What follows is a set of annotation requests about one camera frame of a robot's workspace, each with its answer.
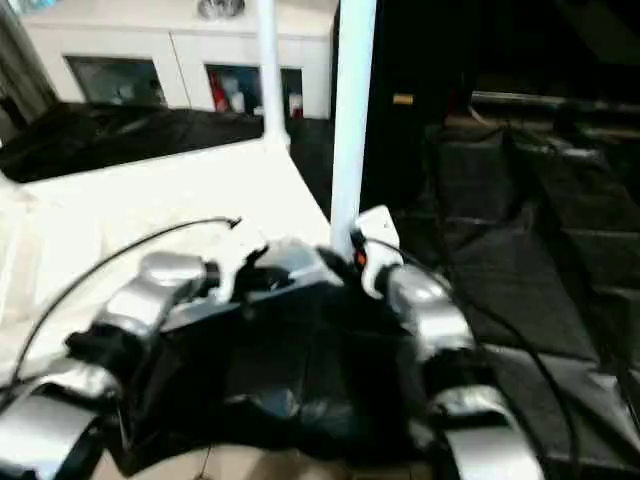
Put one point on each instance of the white plastic table leg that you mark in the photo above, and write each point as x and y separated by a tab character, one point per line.
270	70
352	120

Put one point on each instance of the white plastic table top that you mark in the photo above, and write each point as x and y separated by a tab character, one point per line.
120	210

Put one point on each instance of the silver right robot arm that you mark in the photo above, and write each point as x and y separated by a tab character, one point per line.
430	320

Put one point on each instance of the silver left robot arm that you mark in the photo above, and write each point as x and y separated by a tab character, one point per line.
140	310

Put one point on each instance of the small yellow label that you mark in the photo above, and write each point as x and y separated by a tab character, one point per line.
403	99

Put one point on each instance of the black plastic mat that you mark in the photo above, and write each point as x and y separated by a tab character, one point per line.
540	260

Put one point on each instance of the white glass-door cabinet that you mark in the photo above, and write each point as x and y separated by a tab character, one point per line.
180	40

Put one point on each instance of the silver metal bar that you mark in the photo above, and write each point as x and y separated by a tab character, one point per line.
550	102

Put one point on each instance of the grey curtain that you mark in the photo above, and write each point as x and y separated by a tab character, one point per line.
15	60

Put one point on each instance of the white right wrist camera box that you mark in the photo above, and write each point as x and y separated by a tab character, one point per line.
378	240

